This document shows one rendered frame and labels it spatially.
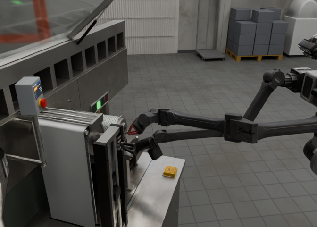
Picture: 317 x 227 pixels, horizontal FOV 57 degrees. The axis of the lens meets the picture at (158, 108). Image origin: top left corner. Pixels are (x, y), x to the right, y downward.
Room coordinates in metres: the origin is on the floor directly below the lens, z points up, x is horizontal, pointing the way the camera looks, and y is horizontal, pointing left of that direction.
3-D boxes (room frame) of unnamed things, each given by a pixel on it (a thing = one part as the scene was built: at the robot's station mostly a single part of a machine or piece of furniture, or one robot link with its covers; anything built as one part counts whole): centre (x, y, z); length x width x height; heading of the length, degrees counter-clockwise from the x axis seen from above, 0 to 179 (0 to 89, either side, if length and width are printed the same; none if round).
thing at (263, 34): (7.22, -2.38, 0.57); 1.15 x 0.77 x 1.14; 98
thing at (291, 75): (1.52, -0.72, 1.45); 0.09 x 0.08 x 0.12; 8
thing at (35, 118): (0.81, 0.39, 1.51); 0.02 x 0.02 x 0.20
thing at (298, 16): (7.47, -3.56, 0.68); 0.69 x 0.59 x 1.36; 98
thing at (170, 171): (1.41, -0.07, 0.91); 0.07 x 0.07 x 0.02; 73
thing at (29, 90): (0.81, 0.38, 1.66); 0.07 x 0.07 x 0.10; 1
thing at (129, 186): (1.28, 0.17, 1.05); 0.06 x 0.05 x 0.31; 73
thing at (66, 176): (1.05, 0.44, 1.17); 0.34 x 0.05 x 0.54; 73
